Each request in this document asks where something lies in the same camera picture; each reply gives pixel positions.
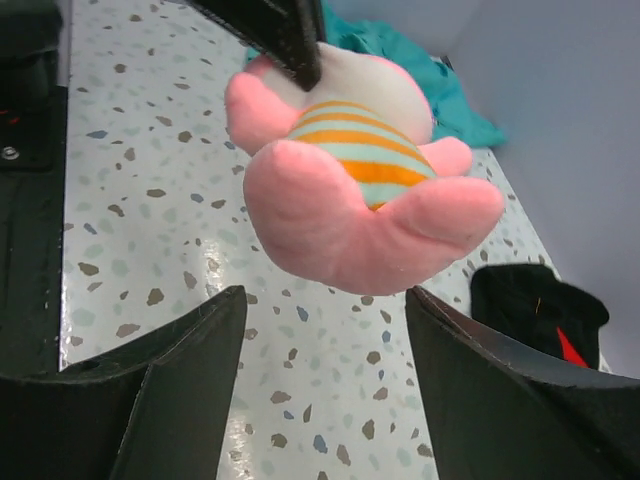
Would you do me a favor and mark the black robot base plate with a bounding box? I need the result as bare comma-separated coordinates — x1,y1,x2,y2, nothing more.
1,1,72,379

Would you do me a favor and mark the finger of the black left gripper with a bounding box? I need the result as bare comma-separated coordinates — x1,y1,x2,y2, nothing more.
189,0,325,91

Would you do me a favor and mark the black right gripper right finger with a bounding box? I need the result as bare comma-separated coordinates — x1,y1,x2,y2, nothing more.
405,287,639,480

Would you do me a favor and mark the black printed shirt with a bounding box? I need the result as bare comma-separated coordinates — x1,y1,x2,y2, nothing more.
470,264,609,370

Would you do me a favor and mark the teal striped-trim shirt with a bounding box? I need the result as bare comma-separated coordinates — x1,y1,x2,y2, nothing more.
321,1,506,148

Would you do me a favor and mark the pink pig plush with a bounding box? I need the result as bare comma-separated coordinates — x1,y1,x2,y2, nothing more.
225,43,504,296

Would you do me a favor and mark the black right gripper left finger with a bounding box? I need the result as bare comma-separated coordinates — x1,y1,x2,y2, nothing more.
1,285,247,479

